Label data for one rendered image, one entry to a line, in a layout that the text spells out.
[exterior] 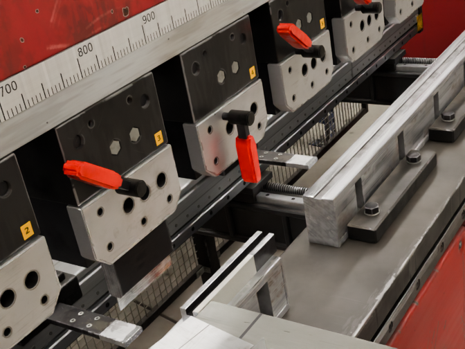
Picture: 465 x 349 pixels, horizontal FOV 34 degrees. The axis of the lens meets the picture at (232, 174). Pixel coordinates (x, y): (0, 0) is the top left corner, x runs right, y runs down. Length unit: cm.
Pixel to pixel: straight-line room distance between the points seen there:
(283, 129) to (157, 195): 81
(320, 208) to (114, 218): 56
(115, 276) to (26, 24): 31
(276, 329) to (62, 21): 45
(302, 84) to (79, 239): 45
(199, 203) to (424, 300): 44
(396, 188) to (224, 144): 54
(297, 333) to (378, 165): 56
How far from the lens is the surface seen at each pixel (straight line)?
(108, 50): 78
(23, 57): 70
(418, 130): 161
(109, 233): 80
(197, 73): 89
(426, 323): 142
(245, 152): 93
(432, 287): 142
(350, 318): 116
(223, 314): 99
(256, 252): 110
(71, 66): 74
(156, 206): 85
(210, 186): 142
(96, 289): 122
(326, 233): 131
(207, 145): 91
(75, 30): 75
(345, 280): 123
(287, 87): 106
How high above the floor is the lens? 159
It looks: 26 degrees down
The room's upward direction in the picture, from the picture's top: 11 degrees counter-clockwise
